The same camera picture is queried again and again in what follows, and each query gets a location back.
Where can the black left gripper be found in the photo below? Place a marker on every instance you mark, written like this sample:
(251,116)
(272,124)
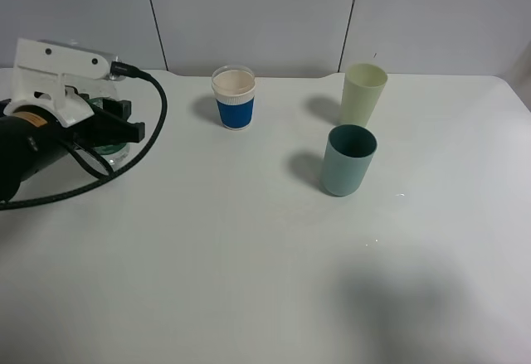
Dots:
(33,139)

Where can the clear bottle with green label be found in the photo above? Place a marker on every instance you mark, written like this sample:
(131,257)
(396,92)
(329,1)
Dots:
(114,154)

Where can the teal plastic cup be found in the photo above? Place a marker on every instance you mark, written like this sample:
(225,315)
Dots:
(348,154)

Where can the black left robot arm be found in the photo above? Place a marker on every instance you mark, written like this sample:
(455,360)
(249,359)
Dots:
(32,139)

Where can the white cup with blue sleeve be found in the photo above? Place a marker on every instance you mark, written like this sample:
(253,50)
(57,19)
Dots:
(234,90)

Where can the pale yellow plastic cup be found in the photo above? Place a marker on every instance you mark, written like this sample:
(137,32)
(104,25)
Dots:
(362,87)

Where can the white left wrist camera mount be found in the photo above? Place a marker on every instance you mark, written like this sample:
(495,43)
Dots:
(41,71)

